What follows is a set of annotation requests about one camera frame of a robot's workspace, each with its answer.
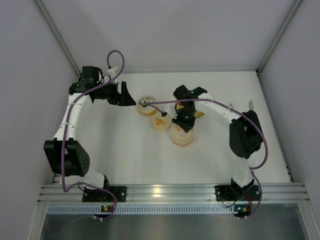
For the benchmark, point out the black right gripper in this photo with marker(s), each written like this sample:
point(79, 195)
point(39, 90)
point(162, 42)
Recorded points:
point(185, 120)

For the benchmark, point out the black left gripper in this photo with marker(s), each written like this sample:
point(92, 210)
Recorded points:
point(117, 93)

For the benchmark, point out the cream lid pink handle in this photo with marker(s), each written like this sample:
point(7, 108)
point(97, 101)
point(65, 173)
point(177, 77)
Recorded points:
point(180, 136)

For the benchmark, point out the cream lid orange handle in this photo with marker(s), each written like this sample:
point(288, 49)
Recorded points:
point(160, 123)

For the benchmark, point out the sushi roll piece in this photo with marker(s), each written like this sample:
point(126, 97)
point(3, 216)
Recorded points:
point(143, 103)

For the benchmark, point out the metal tongs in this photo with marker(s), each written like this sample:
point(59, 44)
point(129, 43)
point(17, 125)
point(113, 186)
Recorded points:
point(249, 103)

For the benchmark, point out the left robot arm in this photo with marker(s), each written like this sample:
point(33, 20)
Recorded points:
point(64, 152)

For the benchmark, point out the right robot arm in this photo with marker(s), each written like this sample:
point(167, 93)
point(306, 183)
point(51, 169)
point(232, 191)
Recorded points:
point(245, 135)

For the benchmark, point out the pink lunch bowl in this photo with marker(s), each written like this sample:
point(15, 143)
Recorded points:
point(183, 143)

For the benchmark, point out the orange lunch bowl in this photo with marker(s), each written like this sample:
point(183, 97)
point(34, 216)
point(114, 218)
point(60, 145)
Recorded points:
point(149, 110)

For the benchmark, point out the round bamboo tray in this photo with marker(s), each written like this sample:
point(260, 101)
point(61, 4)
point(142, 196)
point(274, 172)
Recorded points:
point(198, 114)

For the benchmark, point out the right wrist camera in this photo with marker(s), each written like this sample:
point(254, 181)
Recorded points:
point(168, 110)

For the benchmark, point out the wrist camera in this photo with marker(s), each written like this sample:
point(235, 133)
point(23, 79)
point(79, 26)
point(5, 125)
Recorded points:
point(168, 110)
point(112, 72)

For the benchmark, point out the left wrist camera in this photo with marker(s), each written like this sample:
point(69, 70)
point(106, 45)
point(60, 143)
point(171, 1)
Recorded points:
point(112, 72)

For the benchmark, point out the aluminium front rail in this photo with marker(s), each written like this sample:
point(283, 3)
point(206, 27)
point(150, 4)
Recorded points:
point(290, 192)

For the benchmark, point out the right aluminium frame post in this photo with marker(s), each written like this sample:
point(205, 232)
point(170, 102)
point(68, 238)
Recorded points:
point(279, 34)

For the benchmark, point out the aluminium frame post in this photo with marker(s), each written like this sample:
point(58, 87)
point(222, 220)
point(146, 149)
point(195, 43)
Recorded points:
point(279, 34)
point(47, 18)

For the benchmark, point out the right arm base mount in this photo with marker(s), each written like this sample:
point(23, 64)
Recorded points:
point(233, 192)

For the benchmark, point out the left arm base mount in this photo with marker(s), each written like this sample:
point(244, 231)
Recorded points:
point(99, 196)

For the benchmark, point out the slotted cable duct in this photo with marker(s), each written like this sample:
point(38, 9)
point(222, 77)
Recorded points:
point(139, 209)

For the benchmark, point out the left aluminium frame post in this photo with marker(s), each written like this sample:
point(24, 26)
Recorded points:
point(47, 18)

